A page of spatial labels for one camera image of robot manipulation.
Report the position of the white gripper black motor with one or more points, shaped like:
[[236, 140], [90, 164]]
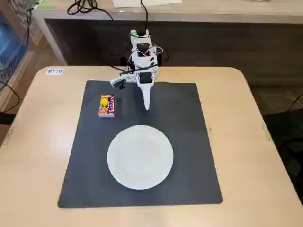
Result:
[[146, 92]]

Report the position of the colourful candy box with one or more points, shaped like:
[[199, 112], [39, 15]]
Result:
[[107, 106]]

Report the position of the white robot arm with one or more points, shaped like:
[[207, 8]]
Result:
[[143, 60]]

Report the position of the black table clamp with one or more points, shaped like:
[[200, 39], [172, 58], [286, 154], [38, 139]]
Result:
[[124, 61], [160, 60]]

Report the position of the dark grey mat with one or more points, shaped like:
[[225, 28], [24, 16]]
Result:
[[184, 142]]

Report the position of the white round plate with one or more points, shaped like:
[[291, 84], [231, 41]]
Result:
[[140, 157]]

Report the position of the white paper sheet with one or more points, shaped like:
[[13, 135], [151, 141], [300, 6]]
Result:
[[146, 2]]

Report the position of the white MT18 label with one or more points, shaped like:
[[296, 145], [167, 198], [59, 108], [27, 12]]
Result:
[[54, 71]]

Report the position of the grey beige desk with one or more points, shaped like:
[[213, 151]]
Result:
[[213, 14]]

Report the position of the table edge sticker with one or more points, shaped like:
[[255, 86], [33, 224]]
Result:
[[267, 133], [9, 135]]

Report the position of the green tape strip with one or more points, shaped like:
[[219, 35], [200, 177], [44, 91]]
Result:
[[46, 7]]

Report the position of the blue plastic container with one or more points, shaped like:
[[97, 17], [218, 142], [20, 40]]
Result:
[[10, 45]]

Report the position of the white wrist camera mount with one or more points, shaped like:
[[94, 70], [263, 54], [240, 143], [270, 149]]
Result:
[[118, 82]]

